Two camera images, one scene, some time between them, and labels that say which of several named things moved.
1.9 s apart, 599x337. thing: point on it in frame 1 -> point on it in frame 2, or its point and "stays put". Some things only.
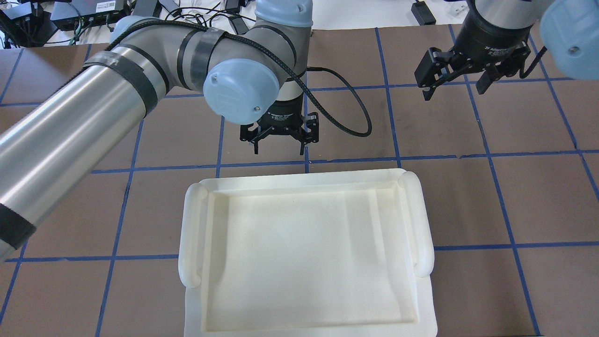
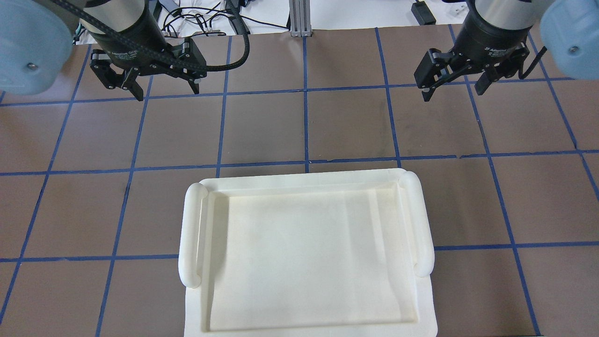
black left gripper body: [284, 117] -> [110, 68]
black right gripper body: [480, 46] stays put
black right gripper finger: [485, 82] stays put
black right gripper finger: [428, 94] stays put
